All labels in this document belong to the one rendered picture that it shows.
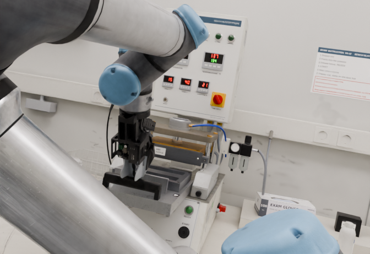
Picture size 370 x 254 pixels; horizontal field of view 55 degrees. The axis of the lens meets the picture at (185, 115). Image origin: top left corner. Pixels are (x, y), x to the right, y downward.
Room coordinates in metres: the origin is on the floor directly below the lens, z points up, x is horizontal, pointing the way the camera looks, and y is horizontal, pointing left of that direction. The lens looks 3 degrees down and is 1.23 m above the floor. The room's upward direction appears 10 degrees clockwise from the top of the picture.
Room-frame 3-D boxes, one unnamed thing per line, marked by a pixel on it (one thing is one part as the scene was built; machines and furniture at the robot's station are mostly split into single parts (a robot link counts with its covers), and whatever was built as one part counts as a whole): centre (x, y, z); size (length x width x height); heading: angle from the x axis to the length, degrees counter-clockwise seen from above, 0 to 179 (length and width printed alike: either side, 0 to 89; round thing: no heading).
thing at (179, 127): (1.31, -0.01, 1.08); 0.31 x 0.24 x 0.13; 78
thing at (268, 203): (1.49, -0.48, 0.83); 0.23 x 0.12 x 0.07; 88
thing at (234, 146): (1.36, -0.23, 1.05); 0.15 x 0.05 x 0.15; 78
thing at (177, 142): (1.28, 0.01, 1.07); 0.22 x 0.17 x 0.10; 78
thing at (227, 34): (1.45, -0.02, 1.25); 0.33 x 0.16 x 0.64; 78
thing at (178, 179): (1.05, 0.06, 0.98); 0.20 x 0.17 x 0.03; 78
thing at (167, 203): (1.00, 0.07, 0.97); 0.30 x 0.22 x 0.08; 168
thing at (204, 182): (1.18, -0.11, 0.97); 0.26 x 0.05 x 0.07; 168
